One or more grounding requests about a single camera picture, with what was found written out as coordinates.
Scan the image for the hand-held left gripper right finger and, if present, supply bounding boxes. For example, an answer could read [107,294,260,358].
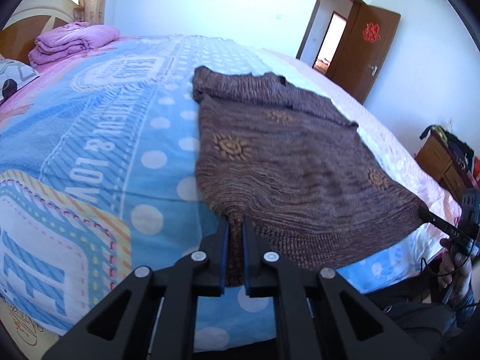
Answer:
[243,217,432,360]

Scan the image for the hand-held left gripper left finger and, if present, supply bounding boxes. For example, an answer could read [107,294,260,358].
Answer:
[43,215,230,360]

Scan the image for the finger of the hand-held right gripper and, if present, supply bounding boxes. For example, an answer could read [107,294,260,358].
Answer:
[418,209,469,248]

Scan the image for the brown knit sweater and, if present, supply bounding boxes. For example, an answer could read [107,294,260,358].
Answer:
[191,65,430,287]

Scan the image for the person's right forearm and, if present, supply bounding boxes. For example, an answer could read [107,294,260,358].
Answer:
[455,289,480,331]

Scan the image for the person's right hand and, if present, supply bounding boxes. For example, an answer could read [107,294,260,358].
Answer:
[439,238,473,304]

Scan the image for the wooden cabinet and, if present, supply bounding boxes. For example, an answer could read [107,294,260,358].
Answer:
[415,135,474,204]

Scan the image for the dark clutter on cabinet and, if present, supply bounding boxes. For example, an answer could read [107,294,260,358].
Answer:
[420,125,480,175]

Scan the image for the person's dark pants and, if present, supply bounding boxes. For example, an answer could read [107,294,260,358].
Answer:
[367,281,466,360]

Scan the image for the printed blue pink bedsheet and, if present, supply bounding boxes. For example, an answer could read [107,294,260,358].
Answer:
[0,34,464,360]

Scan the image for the brown wooden door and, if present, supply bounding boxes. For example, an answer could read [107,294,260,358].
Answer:
[330,3,401,104]

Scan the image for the red paper door decoration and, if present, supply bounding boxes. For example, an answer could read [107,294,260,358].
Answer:
[362,22,382,44]

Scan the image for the folded pink quilt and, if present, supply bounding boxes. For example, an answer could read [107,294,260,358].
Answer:
[29,22,121,66]

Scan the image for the grey patterned pillow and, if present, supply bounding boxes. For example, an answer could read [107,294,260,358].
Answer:
[0,58,40,100]

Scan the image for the cream and wood headboard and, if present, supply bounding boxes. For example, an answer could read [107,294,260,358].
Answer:
[0,0,81,64]

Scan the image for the black cable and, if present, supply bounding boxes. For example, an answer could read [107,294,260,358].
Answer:
[420,255,456,306]

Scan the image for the brown door frame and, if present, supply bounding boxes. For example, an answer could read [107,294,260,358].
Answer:
[296,0,362,69]

